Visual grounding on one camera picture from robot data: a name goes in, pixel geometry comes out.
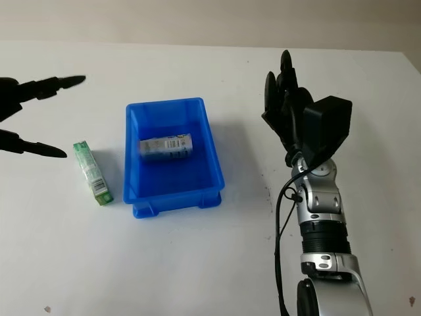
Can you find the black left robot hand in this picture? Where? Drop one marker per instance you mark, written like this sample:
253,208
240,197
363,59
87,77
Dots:
19,93

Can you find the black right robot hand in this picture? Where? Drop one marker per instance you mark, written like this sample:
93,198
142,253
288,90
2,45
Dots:
283,112

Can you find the green toothpaste box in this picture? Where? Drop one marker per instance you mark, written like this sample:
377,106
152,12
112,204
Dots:
93,174

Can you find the small white purple carton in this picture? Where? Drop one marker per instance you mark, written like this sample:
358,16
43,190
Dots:
164,146

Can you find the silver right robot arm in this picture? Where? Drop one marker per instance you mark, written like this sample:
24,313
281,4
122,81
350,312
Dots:
322,204

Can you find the blue plastic tray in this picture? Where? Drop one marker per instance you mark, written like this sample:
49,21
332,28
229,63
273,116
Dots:
174,184

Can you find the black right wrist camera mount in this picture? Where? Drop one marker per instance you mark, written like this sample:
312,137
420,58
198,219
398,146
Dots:
329,125

